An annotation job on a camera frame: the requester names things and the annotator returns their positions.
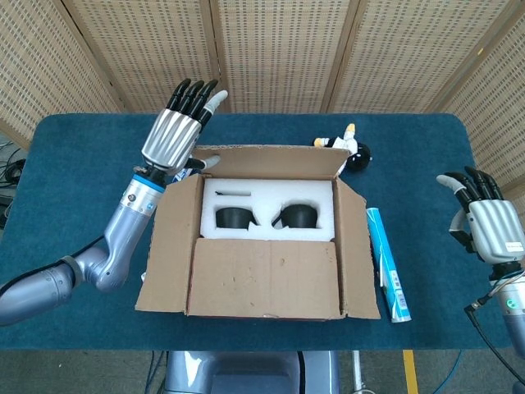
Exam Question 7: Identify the red cardboard shipping box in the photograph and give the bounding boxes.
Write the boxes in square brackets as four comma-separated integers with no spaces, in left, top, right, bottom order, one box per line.
[135,144,381,321]

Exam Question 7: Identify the woven bamboo folding screen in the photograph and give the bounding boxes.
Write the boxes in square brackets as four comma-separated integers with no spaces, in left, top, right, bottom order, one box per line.
[0,0,525,247]

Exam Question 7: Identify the plush doll in white coat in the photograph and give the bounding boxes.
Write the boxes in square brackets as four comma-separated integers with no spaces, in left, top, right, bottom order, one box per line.
[313,122,373,172]

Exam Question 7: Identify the black floor cables bundle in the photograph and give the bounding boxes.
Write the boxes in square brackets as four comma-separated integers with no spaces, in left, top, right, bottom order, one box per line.
[0,141,28,231]

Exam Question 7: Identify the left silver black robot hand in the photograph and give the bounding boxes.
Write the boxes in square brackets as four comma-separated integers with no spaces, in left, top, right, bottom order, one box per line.
[140,79,229,177]

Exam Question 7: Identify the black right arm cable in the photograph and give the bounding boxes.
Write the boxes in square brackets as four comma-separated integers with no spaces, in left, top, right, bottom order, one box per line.
[464,302,525,381]

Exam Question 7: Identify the black cup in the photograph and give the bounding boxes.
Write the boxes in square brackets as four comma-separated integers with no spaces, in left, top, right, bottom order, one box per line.
[272,203,321,230]
[215,207,260,229]

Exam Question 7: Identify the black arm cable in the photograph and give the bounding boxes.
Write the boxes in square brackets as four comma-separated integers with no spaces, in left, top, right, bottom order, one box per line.
[464,302,525,381]
[0,236,107,291]

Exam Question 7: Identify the blue table cloth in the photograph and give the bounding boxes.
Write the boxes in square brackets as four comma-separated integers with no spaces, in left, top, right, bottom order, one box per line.
[0,113,500,352]

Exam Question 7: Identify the grey robot torso base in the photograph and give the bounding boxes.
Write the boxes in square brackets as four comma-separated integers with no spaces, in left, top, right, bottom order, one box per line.
[163,350,341,394]

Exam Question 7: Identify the yellow floor tape strip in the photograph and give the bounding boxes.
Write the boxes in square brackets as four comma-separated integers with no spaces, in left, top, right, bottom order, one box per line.
[402,350,420,394]

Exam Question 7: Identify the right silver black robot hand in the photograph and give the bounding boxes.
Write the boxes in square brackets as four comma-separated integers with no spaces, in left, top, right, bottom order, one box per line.
[436,166,525,266]

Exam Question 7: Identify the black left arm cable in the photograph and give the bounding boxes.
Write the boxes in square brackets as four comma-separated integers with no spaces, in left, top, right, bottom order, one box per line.
[0,236,107,291]

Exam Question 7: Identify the white foam insert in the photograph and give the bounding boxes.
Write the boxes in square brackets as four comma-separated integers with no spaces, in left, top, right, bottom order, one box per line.
[199,178,336,241]

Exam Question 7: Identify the long light blue carton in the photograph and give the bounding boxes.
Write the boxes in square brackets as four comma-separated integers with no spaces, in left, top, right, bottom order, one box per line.
[364,207,413,323]

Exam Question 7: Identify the white metal pole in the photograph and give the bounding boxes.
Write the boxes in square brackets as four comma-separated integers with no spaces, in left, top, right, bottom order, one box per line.
[352,350,367,394]

